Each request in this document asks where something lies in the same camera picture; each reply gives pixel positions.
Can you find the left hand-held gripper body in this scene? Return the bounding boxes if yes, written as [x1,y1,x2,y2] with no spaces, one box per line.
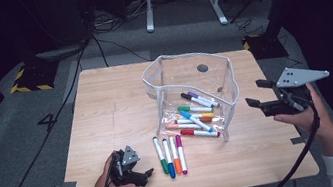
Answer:
[105,143,148,187]

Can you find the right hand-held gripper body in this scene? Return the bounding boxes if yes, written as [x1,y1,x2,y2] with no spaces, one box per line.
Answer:
[255,61,333,120]

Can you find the yellow marker pen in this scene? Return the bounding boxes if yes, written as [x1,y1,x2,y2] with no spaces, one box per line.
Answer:
[191,109,216,122]

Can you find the brown marker pen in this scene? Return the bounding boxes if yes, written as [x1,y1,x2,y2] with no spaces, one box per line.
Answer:
[175,114,214,128]

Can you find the pink marker pen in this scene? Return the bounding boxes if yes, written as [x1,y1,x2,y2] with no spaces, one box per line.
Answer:
[164,118,203,135]

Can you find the red marker pen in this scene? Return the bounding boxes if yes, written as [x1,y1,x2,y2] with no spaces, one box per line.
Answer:
[179,123,222,144]

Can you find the light blue marker pen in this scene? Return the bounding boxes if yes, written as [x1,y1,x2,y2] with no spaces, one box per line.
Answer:
[178,105,214,137]

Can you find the black marker pen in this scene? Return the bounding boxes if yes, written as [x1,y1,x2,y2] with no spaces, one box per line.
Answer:
[180,87,215,113]

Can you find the light green marker pen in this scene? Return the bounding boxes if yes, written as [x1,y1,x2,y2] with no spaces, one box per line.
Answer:
[177,101,214,118]

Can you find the clear plastic pouch white trim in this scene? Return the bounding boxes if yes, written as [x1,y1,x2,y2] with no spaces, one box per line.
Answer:
[138,44,248,154]

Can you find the person's right hand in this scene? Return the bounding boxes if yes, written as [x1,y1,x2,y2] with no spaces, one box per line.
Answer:
[268,80,333,150]

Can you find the dark green marker pen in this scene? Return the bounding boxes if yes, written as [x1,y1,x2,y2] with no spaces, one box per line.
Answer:
[151,135,170,177]

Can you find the dark blue marker pen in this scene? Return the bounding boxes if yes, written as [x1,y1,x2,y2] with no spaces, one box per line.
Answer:
[160,136,178,180]

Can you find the orange marker pen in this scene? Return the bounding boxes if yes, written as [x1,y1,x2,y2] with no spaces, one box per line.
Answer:
[167,134,184,175]

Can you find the magenta marker pen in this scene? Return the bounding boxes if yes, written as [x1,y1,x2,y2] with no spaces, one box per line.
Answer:
[174,133,189,176]

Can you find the grey tape strip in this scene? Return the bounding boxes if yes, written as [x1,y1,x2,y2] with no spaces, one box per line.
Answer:
[52,180,78,187]
[290,135,310,147]

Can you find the grey stand base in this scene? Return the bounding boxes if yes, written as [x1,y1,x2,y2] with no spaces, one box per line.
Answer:
[34,43,89,64]

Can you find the black base plate yellow corner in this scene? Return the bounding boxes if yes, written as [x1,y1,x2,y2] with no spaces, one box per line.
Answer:
[240,28,289,64]

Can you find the right hand-held gripper cable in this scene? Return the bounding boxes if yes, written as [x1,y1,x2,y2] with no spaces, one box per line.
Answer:
[248,83,332,187]

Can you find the long black floor cable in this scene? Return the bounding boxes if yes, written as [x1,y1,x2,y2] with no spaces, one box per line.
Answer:
[0,33,116,187]

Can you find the thin black floor cable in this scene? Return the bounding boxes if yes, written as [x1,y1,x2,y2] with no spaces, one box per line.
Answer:
[91,29,152,70]

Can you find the black yellow striped base plate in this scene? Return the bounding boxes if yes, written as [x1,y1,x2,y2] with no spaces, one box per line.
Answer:
[5,58,63,96]

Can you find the tangle of floor cables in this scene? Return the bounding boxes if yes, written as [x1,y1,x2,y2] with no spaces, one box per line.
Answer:
[90,3,153,35]

